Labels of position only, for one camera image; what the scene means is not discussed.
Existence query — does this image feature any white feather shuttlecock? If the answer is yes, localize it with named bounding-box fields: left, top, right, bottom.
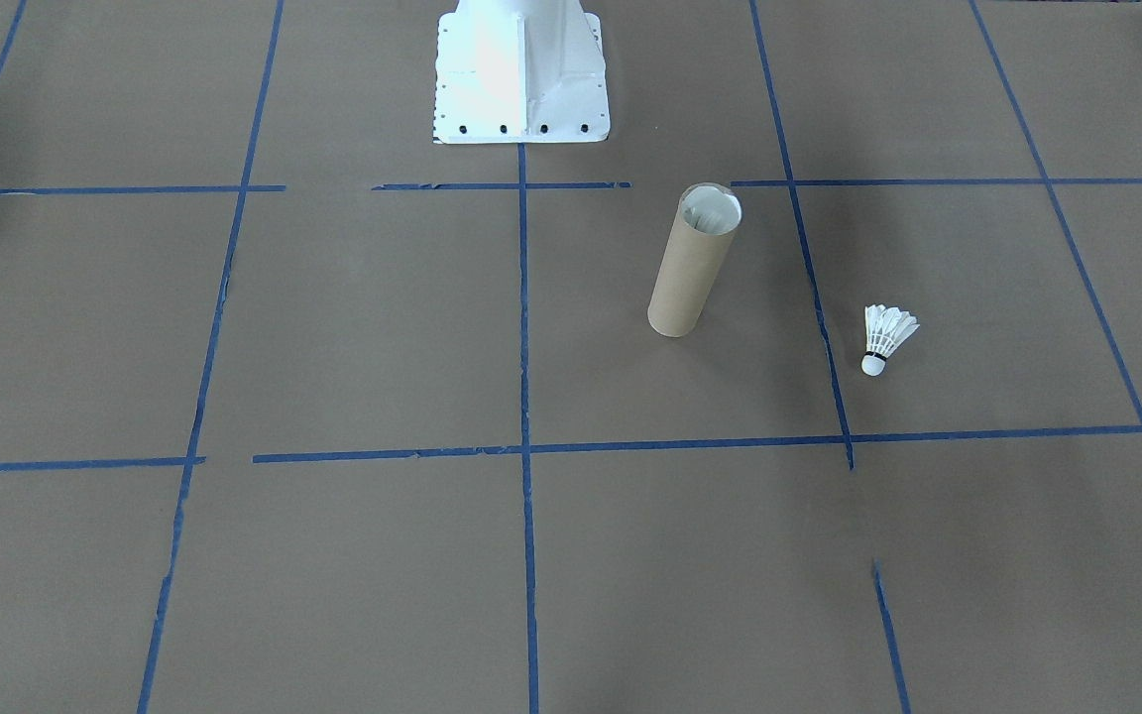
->
left=861, top=304, right=921, bottom=377
left=683, top=188, right=741, bottom=239

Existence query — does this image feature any white pedestal column with plate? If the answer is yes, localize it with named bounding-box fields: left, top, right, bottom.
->
left=434, top=0, right=613, bottom=146

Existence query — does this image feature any brown cardboard tube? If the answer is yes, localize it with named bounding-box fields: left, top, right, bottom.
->
left=647, top=182, right=742, bottom=339

